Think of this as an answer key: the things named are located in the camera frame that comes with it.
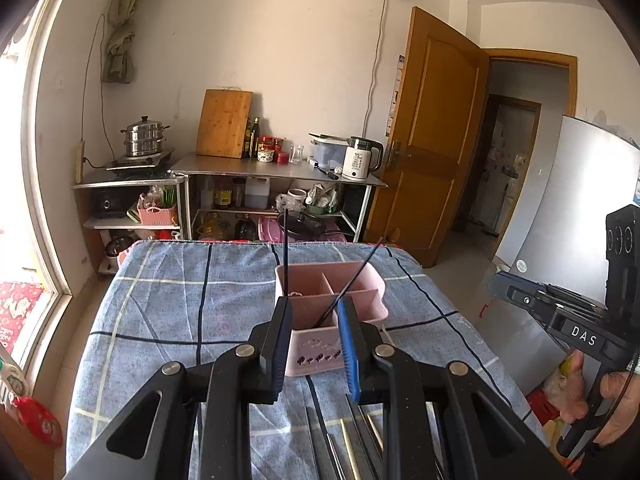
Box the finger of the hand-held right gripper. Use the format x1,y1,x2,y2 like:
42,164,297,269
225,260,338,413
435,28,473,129
506,284,609,329
487,270,542,307

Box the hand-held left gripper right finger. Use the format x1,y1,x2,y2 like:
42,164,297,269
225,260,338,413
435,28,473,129
336,296,571,480

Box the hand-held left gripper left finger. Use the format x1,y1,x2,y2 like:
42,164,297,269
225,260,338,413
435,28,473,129
65,296,296,480

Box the pink plastic utensil basket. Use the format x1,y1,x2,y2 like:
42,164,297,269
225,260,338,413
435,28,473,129
274,261,389,378

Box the light wooden chopstick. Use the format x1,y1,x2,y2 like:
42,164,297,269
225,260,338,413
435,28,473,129
339,416,361,480
364,410,389,461

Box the bunch of dark chopsticks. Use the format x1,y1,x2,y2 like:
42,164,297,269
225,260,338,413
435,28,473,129
305,375,396,480

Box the black chopstick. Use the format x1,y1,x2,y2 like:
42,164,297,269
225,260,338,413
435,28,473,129
319,237,385,324
280,212,293,301

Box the person's right hand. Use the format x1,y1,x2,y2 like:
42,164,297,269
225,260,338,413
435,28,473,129
559,349,640,449

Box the red box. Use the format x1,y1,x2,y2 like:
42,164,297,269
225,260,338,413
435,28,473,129
525,387,562,422

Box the blue plaid tablecloth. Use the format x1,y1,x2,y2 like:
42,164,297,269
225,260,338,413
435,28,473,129
65,240,551,480

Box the silver refrigerator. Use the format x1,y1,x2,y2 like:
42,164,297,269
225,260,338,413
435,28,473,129
492,115,640,411

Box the pink plastic basin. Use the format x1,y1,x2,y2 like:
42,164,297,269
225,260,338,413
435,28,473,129
257,215,282,244

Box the black wok with lid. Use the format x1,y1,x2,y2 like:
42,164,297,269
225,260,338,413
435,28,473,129
277,211,327,242

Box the dark cooking oil bottle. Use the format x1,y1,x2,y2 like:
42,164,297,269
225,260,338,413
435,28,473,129
233,214,256,241

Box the yellow cooking oil bottle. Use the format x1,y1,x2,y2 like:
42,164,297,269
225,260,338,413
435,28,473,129
200,211,226,241

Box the crumpled plastic bags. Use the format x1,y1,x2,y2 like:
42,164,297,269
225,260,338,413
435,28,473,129
305,182,344,214

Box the brown wooden door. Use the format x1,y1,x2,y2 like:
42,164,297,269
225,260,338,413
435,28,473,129
362,6,491,269

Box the white plastic jug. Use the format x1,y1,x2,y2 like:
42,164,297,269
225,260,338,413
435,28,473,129
244,176,271,210

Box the dark sauce bottle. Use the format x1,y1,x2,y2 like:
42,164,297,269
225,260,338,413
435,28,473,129
215,177,234,210

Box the pink storage basket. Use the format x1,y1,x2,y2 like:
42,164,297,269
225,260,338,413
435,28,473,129
137,204,180,227

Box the white electric kettle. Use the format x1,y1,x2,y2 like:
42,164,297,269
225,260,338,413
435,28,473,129
341,136,385,182

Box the steel kitchen table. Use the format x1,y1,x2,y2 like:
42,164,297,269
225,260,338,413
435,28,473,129
169,154,389,244

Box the water filter pitcher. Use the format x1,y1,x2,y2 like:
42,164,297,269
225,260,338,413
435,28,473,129
308,132,351,169

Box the low steel shelf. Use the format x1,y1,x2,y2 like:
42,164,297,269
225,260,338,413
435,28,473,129
71,172,189,277

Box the black induction cooker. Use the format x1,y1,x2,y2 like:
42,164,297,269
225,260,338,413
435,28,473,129
106,149,176,175

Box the wooden cutting board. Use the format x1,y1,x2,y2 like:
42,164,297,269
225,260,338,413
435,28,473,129
195,89,254,159

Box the steel steamer pot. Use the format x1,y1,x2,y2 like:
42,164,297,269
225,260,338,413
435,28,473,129
120,116,171,158

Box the red printed cloth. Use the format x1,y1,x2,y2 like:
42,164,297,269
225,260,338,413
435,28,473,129
0,282,34,357

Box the arched window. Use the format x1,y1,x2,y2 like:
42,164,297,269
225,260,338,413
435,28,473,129
0,0,77,361

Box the cloth wrapped pipe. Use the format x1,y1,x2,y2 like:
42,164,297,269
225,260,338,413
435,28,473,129
102,0,149,84

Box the metal door handle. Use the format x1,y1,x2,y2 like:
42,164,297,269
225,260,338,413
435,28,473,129
384,140,414,169

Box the wall calendar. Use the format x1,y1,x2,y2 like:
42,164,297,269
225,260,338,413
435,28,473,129
384,54,405,136

